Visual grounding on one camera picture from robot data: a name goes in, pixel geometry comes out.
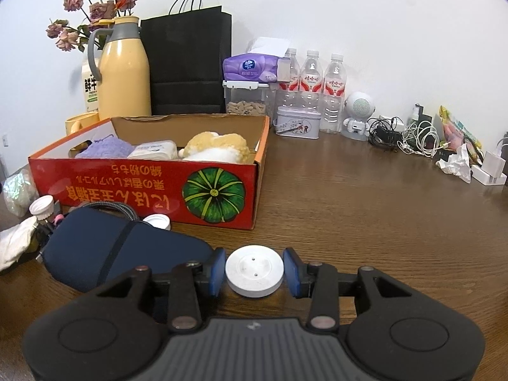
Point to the colourful snack bag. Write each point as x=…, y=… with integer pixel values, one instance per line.
x=456, y=131

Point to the white milk carton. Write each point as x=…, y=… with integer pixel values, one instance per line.
x=90, y=87

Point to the crumpled white tissue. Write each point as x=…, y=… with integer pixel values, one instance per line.
x=456, y=164

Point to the purple knitted cloth pouch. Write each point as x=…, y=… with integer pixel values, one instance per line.
x=107, y=147

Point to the dark blue pouch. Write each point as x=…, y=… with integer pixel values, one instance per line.
x=119, y=246

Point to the small white capped bottle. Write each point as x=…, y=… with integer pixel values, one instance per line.
x=41, y=206

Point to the small white bottle cap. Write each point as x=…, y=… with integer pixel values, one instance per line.
x=156, y=221

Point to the iridescent plastic bag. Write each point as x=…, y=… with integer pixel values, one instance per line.
x=18, y=192

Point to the white tin box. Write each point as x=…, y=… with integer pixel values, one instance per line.
x=297, y=125

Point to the white robot toy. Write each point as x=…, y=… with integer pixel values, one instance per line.
x=359, y=107

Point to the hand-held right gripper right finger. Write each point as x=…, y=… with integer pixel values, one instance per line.
x=291, y=272

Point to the white power strip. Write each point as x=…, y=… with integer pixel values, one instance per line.
x=486, y=176

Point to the clear plastic jar white label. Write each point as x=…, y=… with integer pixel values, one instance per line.
x=153, y=150

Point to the yellow thermos jug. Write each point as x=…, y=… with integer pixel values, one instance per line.
x=123, y=79

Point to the small black device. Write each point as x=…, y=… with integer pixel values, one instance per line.
x=421, y=117

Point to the white round disc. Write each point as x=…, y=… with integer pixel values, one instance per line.
x=254, y=270

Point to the dried pink flower bouquet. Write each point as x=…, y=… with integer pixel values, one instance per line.
x=101, y=10

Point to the yellow white plush toy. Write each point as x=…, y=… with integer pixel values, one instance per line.
x=216, y=149

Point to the purple tissue pack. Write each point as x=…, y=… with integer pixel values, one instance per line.
x=250, y=67

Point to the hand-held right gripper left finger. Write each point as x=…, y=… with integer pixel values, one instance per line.
x=216, y=272

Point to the yellow mug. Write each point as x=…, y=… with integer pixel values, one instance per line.
x=81, y=123

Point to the black paper bag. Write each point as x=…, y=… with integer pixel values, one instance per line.
x=186, y=59

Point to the white cloth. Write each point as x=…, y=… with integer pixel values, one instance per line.
x=16, y=242

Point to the clear snack container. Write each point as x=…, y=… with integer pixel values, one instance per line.
x=246, y=105

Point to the red pumpkin print cardboard box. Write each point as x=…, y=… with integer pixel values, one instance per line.
x=119, y=190

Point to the red label water bottle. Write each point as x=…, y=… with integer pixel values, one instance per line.
x=311, y=79
x=289, y=79
x=333, y=87

